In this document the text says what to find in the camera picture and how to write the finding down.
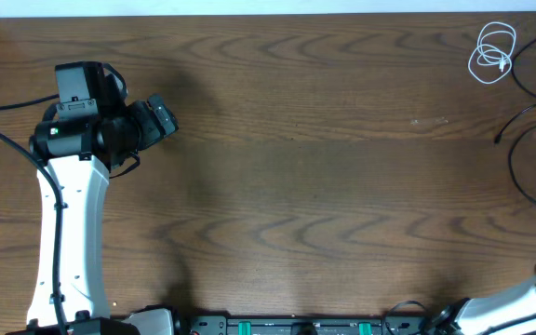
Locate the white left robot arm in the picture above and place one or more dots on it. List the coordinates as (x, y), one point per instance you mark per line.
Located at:
(79, 142)

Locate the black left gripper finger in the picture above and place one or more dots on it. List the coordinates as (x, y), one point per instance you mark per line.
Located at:
(167, 120)
(157, 104)

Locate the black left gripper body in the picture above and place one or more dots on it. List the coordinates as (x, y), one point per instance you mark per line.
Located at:
(160, 117)

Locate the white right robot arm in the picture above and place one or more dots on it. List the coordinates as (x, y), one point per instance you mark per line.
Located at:
(512, 311)

